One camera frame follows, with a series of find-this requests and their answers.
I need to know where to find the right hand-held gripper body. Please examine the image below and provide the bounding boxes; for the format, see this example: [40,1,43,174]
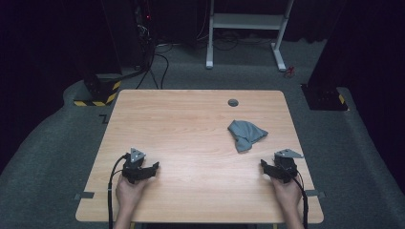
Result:
[273,148,305,184]

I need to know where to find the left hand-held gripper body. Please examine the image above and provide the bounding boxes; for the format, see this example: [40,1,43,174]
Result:
[121,147,148,185]

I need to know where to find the blue-grey cloth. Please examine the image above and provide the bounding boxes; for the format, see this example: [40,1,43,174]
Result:
[226,119,269,154]

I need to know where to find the person's left hand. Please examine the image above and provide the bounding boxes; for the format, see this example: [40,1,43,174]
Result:
[115,174,150,210]

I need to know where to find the person's right hand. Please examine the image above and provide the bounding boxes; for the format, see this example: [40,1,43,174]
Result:
[270,177,304,212]

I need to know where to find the grey tape strip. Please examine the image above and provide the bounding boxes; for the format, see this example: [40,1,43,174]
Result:
[304,189,327,199]
[73,191,96,201]

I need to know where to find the plain black stand base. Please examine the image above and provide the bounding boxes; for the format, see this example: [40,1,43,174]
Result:
[300,83,349,112]

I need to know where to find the black yellow striped stand base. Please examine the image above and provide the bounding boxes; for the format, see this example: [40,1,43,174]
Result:
[73,73,123,108]

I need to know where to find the dark equipment rack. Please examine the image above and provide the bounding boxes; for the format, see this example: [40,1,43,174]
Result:
[132,0,159,73]

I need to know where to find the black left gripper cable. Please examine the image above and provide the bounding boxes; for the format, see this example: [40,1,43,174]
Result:
[107,153,132,229]

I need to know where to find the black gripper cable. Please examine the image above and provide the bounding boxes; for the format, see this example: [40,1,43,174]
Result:
[107,153,132,229]
[291,176,309,229]

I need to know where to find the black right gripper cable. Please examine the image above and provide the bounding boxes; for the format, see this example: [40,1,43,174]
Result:
[291,176,309,229]

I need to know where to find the black floor cables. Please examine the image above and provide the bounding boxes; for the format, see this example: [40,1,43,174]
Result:
[135,42,170,91]

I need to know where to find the white metal stand frame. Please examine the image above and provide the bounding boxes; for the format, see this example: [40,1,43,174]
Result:
[204,0,296,73]

